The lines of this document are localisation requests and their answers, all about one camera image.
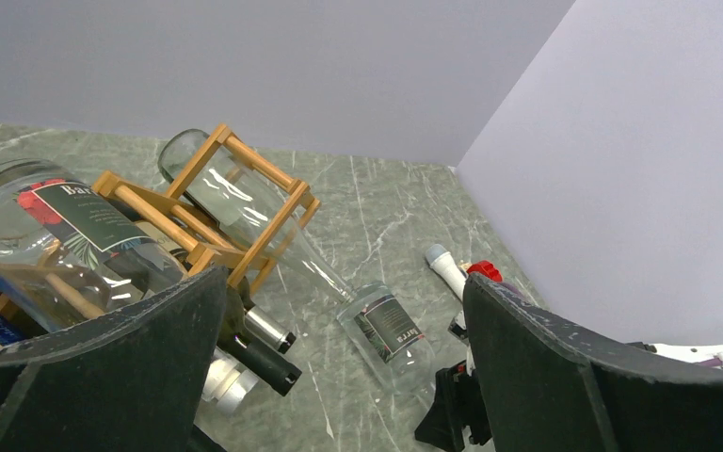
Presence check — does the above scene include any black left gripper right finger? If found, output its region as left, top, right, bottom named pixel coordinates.
left=463, top=274, right=723, bottom=451

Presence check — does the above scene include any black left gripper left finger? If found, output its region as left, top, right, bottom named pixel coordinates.
left=0, top=267, right=227, bottom=451

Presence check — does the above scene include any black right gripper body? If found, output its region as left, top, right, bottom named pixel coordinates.
left=414, top=361, right=492, bottom=452

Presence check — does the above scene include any dark green wine bottle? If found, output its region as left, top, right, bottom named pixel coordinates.
left=217, top=286, right=302, bottom=396

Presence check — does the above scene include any green wine bottle gold neck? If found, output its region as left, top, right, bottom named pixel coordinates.
left=149, top=218, right=297, bottom=356

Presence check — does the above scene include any small clear bottle silver cap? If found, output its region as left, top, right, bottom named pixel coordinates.
left=0, top=158, right=260, bottom=416

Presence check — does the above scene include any clear glass bottle top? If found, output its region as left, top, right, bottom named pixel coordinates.
left=157, top=129, right=356, bottom=303

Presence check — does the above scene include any wooden wine rack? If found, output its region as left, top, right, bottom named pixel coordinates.
left=0, top=125, right=318, bottom=332

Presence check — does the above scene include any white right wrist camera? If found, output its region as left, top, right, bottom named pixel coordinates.
left=448, top=310, right=469, bottom=345

